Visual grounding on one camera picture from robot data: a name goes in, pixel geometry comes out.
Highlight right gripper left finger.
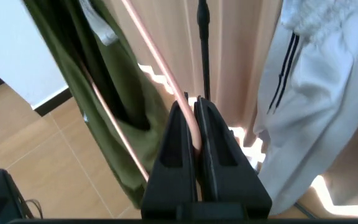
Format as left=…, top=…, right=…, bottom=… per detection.
left=140, top=91, right=199, bottom=219

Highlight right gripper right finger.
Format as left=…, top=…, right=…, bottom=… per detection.
left=193, top=95, right=273, bottom=219

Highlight green printed T-shirt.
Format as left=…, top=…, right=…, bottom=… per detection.
left=22, top=0, right=171, bottom=210

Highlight pink clothes hanger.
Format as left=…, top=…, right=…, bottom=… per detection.
left=78, top=0, right=203, bottom=184

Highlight pale grey pants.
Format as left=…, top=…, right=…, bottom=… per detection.
left=252, top=0, right=358, bottom=216

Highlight black clothes rack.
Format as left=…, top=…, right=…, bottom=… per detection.
left=196, top=0, right=213, bottom=102

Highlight beige curtain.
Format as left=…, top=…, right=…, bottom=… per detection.
left=101, top=0, right=358, bottom=215

